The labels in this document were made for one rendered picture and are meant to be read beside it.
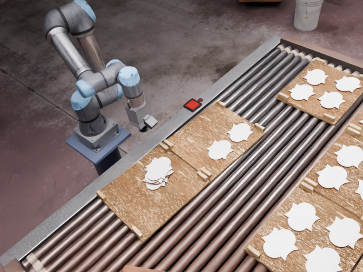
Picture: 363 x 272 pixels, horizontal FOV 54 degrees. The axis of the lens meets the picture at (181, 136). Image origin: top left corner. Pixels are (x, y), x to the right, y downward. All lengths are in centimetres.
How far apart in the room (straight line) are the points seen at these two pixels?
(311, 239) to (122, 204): 82
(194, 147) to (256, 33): 270
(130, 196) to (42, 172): 167
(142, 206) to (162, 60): 259
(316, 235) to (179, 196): 60
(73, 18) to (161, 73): 222
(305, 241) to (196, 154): 64
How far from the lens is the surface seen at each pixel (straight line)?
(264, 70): 228
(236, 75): 224
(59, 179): 315
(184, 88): 360
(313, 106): 205
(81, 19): 174
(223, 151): 178
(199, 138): 185
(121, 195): 171
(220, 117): 194
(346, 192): 172
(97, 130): 195
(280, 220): 159
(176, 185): 168
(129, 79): 140
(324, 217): 163
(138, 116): 151
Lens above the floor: 231
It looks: 47 degrees down
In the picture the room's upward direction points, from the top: 9 degrees counter-clockwise
